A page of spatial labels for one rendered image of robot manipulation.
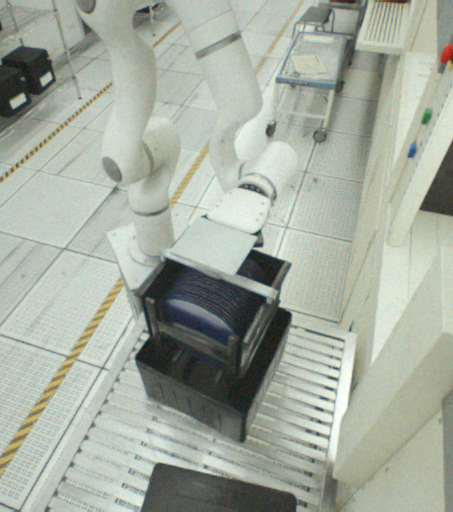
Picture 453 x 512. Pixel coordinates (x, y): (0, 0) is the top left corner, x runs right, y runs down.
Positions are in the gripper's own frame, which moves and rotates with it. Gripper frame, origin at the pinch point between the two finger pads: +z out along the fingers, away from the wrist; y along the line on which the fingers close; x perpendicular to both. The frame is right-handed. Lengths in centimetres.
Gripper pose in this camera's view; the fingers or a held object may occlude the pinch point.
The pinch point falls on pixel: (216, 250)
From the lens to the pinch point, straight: 71.0
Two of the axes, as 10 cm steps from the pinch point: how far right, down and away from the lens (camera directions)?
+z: -4.4, 6.7, -5.9
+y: -9.0, -3.4, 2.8
